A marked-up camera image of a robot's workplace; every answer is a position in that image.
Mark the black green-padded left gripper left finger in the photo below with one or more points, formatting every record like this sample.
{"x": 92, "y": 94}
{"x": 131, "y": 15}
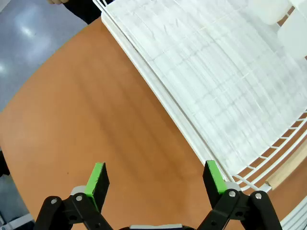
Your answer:
{"x": 96, "y": 191}

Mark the white plastic container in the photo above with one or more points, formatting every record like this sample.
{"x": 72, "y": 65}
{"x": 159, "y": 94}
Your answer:
{"x": 295, "y": 36}
{"x": 271, "y": 12}

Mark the person's right hand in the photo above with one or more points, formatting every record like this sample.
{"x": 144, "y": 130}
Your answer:
{"x": 56, "y": 1}

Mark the person in white jacket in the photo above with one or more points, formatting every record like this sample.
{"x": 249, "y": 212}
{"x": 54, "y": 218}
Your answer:
{"x": 88, "y": 10}

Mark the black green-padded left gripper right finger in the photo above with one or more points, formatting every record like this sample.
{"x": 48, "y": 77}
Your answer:
{"x": 213, "y": 187}

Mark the white plastic drain tray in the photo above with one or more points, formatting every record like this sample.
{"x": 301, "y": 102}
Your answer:
{"x": 128, "y": 48}

